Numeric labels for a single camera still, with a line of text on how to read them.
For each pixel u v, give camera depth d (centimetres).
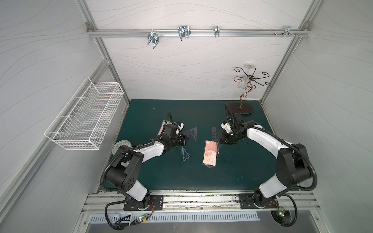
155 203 74
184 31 77
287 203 72
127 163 50
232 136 75
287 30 77
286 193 68
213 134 101
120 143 91
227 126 84
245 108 115
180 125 85
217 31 78
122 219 72
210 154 90
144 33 80
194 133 101
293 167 45
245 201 74
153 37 76
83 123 69
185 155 91
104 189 41
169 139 72
